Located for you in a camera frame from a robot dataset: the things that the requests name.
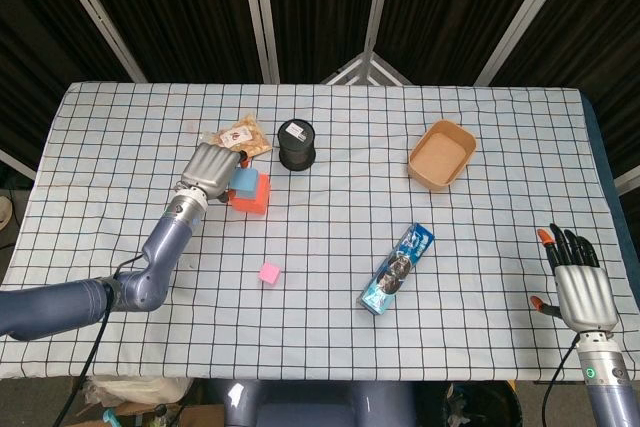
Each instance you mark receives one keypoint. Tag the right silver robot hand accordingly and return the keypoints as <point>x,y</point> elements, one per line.
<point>585,297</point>

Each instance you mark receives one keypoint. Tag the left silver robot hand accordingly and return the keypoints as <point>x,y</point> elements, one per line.
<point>210,169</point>

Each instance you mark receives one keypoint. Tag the blue foam cube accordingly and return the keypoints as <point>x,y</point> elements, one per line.
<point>245,183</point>

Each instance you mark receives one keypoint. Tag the small pink cube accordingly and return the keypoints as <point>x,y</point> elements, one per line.
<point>269,275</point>

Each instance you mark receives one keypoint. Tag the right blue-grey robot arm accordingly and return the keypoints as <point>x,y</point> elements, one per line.
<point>605,387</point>

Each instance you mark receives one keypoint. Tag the orange foam cube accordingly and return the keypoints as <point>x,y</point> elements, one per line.
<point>259,203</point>

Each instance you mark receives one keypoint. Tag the clear peanut snack packet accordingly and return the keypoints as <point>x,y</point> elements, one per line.
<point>242,134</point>

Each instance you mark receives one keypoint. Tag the black mesh pen holder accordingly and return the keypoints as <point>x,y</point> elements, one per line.
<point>297,144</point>

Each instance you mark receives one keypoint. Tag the white checkered tablecloth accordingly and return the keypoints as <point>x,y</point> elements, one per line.
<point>350,197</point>

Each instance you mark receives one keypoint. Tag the black trash bin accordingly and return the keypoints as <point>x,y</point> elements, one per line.
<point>490,407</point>

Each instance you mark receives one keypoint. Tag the white triangular screen foot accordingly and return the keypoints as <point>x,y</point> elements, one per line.
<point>367,64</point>

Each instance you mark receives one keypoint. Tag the blue cookie package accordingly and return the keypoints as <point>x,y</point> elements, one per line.
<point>395,272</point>

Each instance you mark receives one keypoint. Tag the brown paper bowl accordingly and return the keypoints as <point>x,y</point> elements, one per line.
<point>442,154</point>

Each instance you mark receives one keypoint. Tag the beige round object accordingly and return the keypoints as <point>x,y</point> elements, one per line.
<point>4,212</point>

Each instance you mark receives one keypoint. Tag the white plastic bag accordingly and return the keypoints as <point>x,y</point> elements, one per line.
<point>135,389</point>

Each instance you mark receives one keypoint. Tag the brown cardboard box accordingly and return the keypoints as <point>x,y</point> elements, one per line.
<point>200,417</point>

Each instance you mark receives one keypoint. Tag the blue-grey robot torso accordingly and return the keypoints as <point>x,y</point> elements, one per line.
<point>300,407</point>

